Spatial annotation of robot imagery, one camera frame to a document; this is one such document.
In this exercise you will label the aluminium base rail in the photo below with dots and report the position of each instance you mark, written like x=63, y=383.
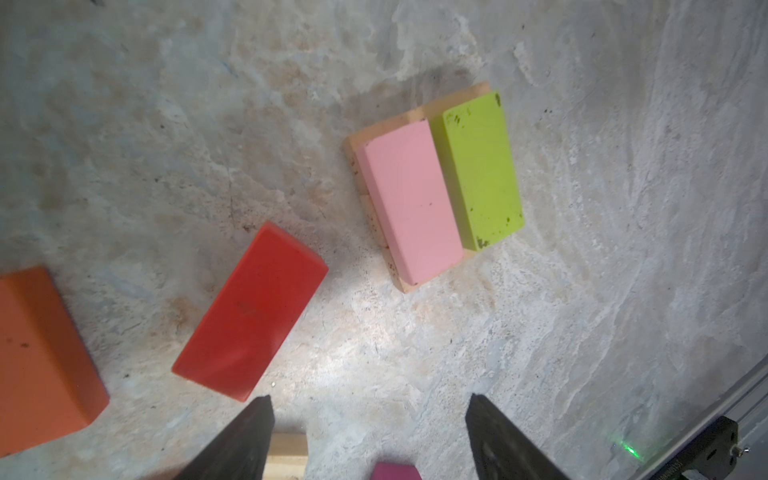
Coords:
x=732, y=429

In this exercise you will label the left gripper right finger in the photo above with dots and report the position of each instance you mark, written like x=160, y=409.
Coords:
x=502, y=451

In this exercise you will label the natural wood plank block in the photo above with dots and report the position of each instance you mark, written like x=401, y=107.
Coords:
x=353, y=143

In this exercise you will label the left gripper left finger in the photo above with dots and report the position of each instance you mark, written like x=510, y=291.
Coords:
x=240, y=450

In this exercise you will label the natural wood long block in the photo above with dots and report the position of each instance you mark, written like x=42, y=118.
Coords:
x=400, y=283

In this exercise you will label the magenta cube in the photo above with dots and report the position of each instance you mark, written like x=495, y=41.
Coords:
x=394, y=471

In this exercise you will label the lime green block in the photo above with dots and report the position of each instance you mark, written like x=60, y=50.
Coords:
x=475, y=156

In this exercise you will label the pink wood block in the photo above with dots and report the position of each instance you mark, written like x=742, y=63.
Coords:
x=407, y=188

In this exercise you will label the red arch block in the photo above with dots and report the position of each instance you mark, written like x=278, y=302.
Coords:
x=253, y=314

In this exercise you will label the orange wood block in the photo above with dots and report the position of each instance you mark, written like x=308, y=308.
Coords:
x=50, y=386

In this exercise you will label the small striped wood cube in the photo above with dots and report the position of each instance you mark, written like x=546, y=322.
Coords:
x=287, y=457

